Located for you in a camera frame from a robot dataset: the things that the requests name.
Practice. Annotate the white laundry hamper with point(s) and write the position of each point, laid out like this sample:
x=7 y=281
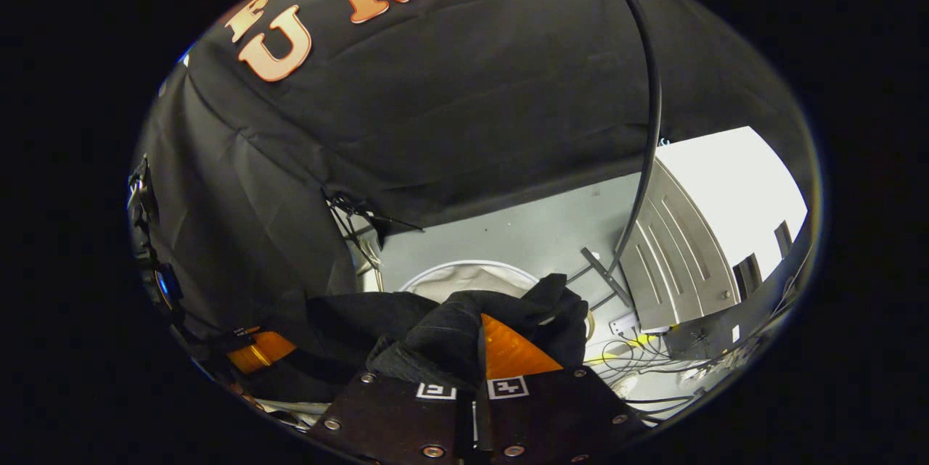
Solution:
x=472 y=280

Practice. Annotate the black knit jacket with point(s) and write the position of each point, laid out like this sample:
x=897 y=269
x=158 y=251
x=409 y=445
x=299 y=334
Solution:
x=435 y=334

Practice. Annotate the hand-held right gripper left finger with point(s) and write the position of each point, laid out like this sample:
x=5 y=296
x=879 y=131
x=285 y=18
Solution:
x=392 y=418

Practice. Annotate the white power strip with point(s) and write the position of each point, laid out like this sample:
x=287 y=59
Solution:
x=624 y=323

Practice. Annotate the black clothes rack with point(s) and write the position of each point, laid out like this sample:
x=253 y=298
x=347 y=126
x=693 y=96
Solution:
x=657 y=102

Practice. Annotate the black backdrop cloth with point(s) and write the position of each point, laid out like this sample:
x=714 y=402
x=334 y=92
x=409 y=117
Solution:
x=435 y=124

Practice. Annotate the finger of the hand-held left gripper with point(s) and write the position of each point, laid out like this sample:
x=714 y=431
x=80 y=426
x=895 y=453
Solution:
x=261 y=350

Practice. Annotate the white cabinet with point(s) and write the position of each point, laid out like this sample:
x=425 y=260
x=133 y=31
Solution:
x=726 y=189

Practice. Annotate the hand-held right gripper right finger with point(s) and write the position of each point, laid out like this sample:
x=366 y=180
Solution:
x=483 y=414

